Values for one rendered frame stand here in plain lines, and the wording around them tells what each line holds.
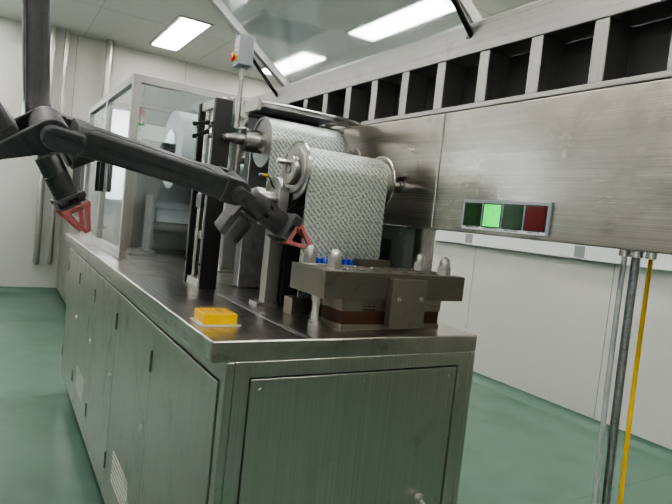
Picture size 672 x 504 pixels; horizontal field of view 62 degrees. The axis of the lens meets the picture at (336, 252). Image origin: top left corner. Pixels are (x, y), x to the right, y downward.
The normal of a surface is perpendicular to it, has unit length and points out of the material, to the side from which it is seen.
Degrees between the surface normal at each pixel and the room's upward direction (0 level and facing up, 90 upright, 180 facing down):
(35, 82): 90
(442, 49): 90
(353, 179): 90
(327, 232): 90
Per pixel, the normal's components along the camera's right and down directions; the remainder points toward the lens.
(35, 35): 0.57, 0.11
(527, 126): -0.85, -0.06
